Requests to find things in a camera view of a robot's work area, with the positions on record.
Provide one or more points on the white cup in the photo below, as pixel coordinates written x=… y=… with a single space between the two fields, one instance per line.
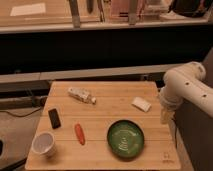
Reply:
x=44 y=144

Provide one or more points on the grey metal post right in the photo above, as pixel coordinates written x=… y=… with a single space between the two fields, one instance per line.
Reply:
x=132 y=15

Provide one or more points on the black smartphone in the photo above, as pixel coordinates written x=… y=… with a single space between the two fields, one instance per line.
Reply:
x=54 y=118

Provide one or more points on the green ceramic bowl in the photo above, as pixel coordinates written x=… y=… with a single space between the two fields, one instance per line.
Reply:
x=125 y=139

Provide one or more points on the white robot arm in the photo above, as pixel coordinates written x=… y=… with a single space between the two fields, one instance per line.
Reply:
x=185 y=82

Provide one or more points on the white paper sheet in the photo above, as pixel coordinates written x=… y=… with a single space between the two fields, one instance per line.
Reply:
x=30 y=9

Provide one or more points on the grey metal post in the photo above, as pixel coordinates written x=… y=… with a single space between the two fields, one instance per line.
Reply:
x=75 y=13
x=132 y=15

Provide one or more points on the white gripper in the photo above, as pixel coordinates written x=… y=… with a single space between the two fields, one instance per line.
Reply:
x=170 y=103

